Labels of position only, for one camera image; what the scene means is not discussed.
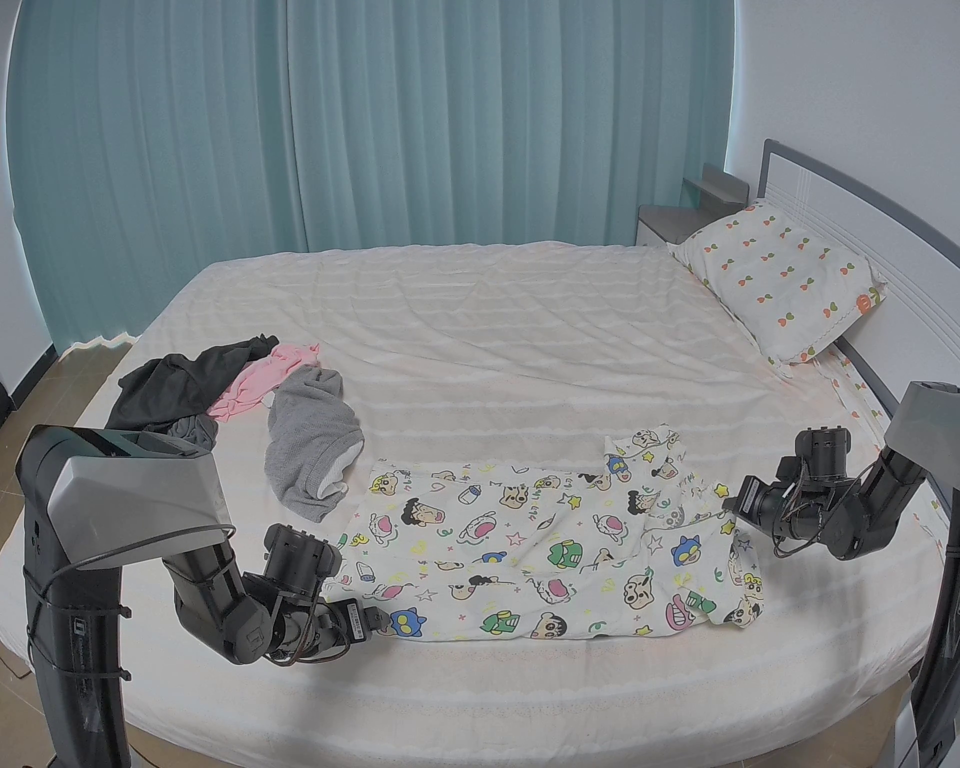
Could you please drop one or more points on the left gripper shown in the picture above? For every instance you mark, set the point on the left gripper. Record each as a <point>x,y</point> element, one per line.
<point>352,619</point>

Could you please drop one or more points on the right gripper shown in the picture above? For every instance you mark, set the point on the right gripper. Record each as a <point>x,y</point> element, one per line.
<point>761,506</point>

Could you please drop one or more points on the white printed pyjama top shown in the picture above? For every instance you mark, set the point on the white printed pyjama top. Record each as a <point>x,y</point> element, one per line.
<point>525,555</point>

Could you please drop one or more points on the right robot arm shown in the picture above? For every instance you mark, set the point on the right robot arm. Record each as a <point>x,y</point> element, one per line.
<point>915,435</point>

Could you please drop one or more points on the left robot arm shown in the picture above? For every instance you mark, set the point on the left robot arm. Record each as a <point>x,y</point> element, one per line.
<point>135,510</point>

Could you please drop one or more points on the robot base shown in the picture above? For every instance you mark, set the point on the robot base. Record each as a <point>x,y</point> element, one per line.
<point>904,754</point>

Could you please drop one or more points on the grey sweater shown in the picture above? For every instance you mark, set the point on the grey sweater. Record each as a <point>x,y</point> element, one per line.
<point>307,435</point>

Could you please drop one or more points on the white printed pillow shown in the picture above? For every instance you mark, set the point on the white printed pillow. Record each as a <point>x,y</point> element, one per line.
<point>787,277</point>

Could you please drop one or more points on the dark grey garment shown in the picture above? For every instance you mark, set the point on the dark grey garment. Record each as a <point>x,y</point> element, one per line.
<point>195,433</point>

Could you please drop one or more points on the pink garment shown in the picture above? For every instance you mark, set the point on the pink garment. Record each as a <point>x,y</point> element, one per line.
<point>255,382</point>

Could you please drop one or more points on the bed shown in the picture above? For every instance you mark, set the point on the bed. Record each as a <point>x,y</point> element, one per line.
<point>525,337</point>

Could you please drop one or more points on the black garment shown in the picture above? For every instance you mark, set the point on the black garment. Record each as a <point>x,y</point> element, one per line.
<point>172,382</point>

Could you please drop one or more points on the grey bedside table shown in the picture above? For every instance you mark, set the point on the grey bedside table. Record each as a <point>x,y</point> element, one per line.
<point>675,221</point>

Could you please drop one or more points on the blue-green curtain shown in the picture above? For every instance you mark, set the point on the blue-green curtain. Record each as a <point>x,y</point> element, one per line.
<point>150,112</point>
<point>487,112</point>

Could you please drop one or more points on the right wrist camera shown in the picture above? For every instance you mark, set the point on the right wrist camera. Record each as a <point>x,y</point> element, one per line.
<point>787,471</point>

